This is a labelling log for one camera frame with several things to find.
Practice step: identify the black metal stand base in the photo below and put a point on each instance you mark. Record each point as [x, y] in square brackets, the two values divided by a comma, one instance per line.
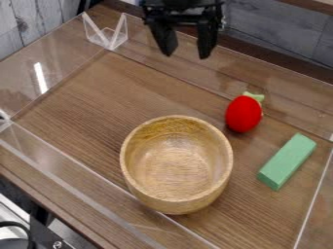
[44, 238]

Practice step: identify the clear acrylic corner bracket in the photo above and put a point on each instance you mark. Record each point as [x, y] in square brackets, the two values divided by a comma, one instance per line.
[107, 37]

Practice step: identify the wooden bowl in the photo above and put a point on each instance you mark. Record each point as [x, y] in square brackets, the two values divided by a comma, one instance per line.
[175, 160]

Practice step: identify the red plush strawberry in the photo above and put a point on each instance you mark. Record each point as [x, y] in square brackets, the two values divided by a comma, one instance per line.
[243, 112]

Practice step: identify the green rectangular block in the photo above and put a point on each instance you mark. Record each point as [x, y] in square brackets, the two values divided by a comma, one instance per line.
[285, 162]

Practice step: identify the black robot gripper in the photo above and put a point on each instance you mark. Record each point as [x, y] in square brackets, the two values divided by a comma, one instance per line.
[163, 14]

